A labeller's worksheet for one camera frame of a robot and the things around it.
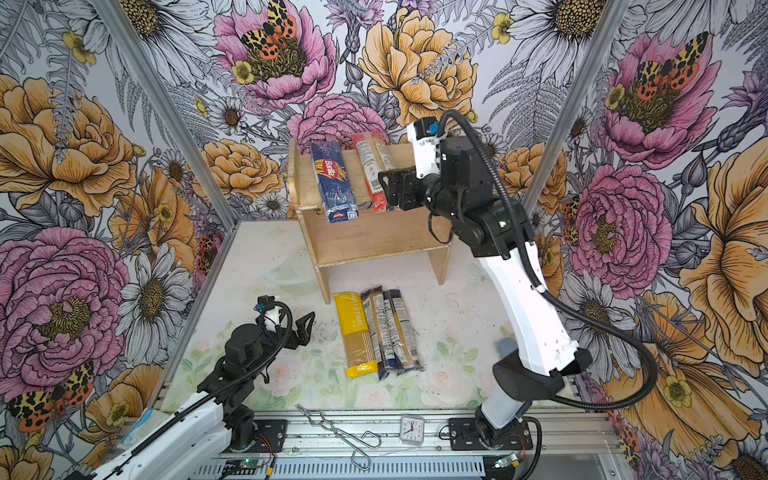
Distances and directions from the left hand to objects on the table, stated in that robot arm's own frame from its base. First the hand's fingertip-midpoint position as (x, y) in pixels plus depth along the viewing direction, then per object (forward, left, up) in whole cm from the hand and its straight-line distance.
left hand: (300, 320), depth 83 cm
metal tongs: (-31, -17, -10) cm, 37 cm away
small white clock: (-25, -30, -9) cm, 40 cm away
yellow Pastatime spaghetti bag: (-7, -16, -8) cm, 20 cm away
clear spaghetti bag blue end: (-6, -28, -7) cm, 29 cm away
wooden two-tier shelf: (+23, -21, +10) cm, 32 cm away
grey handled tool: (-5, -58, -8) cm, 59 cm away
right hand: (+9, -26, +39) cm, 47 cm away
